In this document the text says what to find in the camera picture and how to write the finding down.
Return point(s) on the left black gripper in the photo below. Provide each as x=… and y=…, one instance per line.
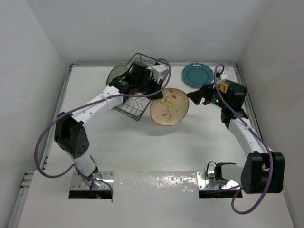
x=149, y=76

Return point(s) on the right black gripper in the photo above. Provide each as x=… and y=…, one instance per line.
x=205, y=91

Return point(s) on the tan bird plate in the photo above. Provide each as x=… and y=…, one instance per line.
x=171, y=109

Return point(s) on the black square amber plate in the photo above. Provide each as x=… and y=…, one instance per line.
x=224, y=86

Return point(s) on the beige tree pattern plate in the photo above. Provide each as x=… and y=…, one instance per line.
x=116, y=76

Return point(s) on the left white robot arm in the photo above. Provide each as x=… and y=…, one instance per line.
x=71, y=131

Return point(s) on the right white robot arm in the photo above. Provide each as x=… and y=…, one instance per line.
x=261, y=162

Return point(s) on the teal scalloped plate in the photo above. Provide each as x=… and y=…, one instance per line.
x=196, y=75

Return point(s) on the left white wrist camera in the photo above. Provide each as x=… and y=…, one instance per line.
x=159, y=72

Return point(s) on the black wire dish rack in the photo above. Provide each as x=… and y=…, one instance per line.
x=134, y=107

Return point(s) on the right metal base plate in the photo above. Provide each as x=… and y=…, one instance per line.
x=207, y=182

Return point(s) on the metal base plate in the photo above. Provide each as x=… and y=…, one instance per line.
x=105, y=180
x=207, y=182

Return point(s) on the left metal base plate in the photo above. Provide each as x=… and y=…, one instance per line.
x=105, y=180

